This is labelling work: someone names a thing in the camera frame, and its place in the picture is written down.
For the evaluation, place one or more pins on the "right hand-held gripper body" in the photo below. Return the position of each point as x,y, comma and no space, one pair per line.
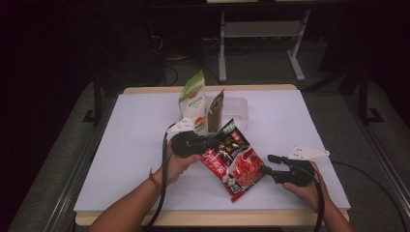
296,175

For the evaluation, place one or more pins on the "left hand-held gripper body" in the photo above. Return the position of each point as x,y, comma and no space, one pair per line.
187,145

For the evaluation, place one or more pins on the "brown and gold food packet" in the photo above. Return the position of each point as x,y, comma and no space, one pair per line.
216,112

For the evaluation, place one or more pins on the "red and black food packet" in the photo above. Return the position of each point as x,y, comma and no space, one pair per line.
235,164

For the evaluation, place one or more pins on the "clear plastic container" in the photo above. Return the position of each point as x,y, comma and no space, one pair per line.
237,109

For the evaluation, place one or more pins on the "green and white food packet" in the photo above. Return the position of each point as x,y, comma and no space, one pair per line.
193,101

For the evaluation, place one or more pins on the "person's left hand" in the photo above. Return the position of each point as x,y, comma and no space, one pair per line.
177,167

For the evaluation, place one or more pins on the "person's right hand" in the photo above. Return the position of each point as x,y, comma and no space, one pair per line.
309,196

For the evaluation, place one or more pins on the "white table sheet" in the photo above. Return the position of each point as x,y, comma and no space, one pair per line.
129,145

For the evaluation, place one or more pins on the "black metal stand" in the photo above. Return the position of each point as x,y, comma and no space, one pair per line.
97,100
363,96

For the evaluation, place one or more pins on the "white metal desk frame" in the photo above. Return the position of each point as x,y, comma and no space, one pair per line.
261,29

